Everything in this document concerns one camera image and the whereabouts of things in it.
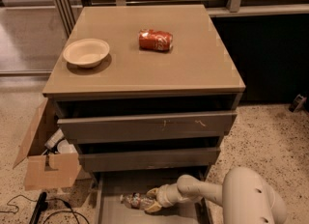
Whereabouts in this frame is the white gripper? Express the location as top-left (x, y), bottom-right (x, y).
top-left (145, 183), bottom-right (181, 213)

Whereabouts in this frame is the clear plastic water bottle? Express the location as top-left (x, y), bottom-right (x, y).
top-left (120, 192), bottom-right (155, 210)

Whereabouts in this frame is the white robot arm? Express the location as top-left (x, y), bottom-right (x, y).
top-left (145, 167), bottom-right (287, 224)

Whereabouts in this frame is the grey bottom drawer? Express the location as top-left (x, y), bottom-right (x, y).
top-left (95, 167), bottom-right (211, 224)

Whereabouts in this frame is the grey drawer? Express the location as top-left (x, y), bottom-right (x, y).
top-left (79, 148), bottom-right (220, 172)
top-left (95, 167), bottom-right (211, 224)
top-left (58, 111), bottom-right (237, 144)

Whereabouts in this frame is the grey middle drawer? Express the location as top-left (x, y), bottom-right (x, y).
top-left (79, 148), bottom-right (220, 172)

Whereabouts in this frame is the grey top drawer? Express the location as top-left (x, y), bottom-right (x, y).
top-left (58, 111), bottom-right (237, 144)

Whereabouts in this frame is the grey drawer cabinet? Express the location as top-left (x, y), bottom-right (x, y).
top-left (42, 4), bottom-right (246, 183)

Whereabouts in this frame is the black power strip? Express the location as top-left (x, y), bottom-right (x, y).
top-left (29, 192), bottom-right (48, 224)

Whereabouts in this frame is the white item in box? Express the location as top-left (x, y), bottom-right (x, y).
top-left (44, 128), bottom-right (64, 150)

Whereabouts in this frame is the brown cardboard box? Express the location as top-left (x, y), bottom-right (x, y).
top-left (14, 99), bottom-right (81, 190)

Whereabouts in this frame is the crushed red soda can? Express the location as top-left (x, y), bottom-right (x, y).
top-left (138, 29), bottom-right (173, 51)

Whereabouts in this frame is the white paper bowl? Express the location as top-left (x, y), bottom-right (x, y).
top-left (63, 39), bottom-right (110, 69)

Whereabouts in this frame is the small dark floor object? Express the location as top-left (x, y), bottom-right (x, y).
top-left (289, 94), bottom-right (306, 112)

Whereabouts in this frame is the thin black cable left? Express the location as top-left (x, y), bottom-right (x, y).
top-left (0, 194), bottom-right (91, 224)

